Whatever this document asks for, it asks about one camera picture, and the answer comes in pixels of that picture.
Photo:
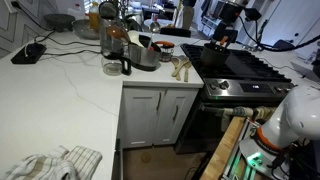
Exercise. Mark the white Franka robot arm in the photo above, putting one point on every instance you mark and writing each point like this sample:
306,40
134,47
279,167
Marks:
296,113

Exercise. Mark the black spatula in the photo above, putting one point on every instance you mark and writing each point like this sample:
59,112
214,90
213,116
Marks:
148,41

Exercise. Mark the orange juice bottle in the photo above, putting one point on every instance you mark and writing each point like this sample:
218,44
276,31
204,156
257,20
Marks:
94,16

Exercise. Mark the stainless steel gas range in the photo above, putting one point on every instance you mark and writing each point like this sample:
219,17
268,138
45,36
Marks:
240,90

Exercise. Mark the wooden butcher block table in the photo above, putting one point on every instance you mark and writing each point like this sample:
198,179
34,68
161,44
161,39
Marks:
223,146

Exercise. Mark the white round table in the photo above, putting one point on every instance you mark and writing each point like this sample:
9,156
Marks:
160,22

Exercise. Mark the robot base plate green light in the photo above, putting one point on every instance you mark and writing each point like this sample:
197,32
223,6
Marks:
256,156

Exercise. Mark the black cast iron grate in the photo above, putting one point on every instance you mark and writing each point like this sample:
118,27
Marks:
273,68
191,53

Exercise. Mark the black round ladle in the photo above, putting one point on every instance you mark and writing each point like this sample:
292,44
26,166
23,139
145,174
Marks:
108,9

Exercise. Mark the silver ladle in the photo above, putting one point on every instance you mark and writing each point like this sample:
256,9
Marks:
155,27

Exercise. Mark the jar with orange lid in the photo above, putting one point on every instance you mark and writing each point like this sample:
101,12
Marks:
166,51

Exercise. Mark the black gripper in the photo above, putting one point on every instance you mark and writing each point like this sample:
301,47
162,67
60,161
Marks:
226,30

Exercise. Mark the white cabinet door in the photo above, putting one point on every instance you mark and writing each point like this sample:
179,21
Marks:
181,110
141,115

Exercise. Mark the copper coloured spoon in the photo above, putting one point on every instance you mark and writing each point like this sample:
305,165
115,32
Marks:
116,33

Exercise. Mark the wooden slotted spoon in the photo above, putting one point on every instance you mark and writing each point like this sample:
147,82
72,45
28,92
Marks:
187,71

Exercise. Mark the white spatula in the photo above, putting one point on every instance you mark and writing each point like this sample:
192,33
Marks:
135,38

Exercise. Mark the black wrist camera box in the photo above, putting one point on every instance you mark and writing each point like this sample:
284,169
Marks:
252,14

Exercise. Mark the black power box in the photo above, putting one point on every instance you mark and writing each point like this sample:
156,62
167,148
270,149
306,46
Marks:
28,55

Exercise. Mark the dark stone mortar bowl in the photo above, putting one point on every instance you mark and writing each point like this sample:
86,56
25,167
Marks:
59,21

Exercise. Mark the silver range knob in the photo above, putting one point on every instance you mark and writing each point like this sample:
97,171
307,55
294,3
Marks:
287,89
213,86
278,89
224,84

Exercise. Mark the striped dish towel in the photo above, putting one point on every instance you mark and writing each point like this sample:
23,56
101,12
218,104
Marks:
56,163

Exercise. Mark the white base cabinet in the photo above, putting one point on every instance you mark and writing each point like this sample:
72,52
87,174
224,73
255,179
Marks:
156,116

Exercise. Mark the metal mixing bowl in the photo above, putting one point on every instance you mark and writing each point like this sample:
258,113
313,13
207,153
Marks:
85,30

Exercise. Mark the white shelf unit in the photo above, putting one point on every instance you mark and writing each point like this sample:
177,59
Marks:
209,23

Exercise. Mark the beige teal kitchen towel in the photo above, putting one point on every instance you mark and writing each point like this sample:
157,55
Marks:
238,111

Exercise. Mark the stainless steel dishwasher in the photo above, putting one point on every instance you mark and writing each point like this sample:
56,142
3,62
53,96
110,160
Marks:
117,160

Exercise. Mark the black range control display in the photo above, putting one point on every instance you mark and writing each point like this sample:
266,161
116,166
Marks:
256,87

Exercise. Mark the black griddle plate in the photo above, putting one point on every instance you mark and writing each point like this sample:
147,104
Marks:
243,65

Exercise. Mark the white plastic jug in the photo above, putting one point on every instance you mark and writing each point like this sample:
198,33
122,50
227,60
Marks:
76,11

